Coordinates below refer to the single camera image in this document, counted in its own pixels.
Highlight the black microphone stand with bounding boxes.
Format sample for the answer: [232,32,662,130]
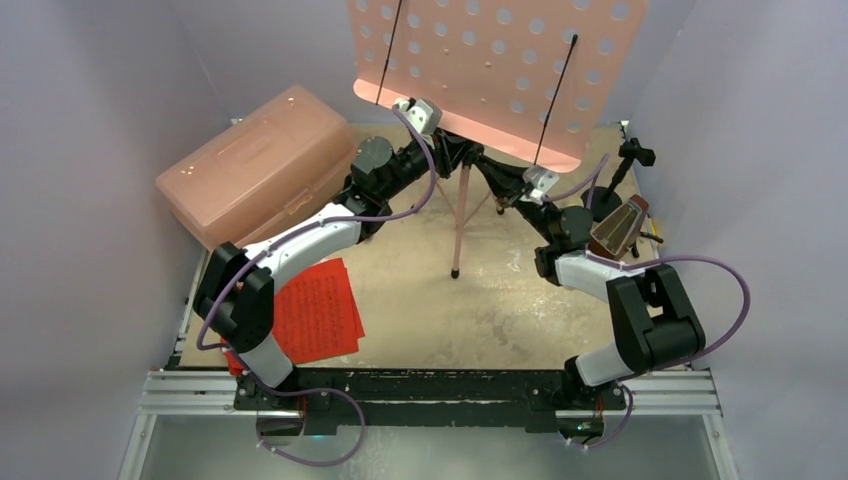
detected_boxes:
[580,137,656,222]

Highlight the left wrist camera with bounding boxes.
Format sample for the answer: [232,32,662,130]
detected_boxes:
[392,98,443,136]

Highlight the pink plastic storage box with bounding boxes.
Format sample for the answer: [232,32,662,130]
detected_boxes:
[155,85,356,250]

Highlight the pink tripod music stand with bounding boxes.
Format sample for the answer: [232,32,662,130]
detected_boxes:
[349,1,647,238]

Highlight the brown metronome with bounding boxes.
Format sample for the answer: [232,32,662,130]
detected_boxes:
[588,195,649,260]

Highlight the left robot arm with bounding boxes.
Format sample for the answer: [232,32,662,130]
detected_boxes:
[192,129,484,409]

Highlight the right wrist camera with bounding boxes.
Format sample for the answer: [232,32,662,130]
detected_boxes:
[520,165,559,204]

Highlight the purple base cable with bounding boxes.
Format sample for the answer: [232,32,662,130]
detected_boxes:
[254,388,367,468]

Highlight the aluminium frame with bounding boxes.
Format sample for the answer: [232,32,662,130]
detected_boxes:
[120,249,736,479]

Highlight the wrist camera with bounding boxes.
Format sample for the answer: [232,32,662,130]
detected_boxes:
[520,165,559,204]
[392,98,443,136]

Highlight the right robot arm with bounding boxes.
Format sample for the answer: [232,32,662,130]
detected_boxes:
[476,157,706,407]

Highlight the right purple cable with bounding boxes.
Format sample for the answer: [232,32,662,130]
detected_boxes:
[543,153,752,380]

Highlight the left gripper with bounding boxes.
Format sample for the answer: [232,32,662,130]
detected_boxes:
[379,125,474,202]

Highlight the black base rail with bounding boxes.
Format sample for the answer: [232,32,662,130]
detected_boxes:
[234,367,627,436]

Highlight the black pliers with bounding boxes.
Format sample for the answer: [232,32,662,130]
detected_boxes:
[630,231,664,259]

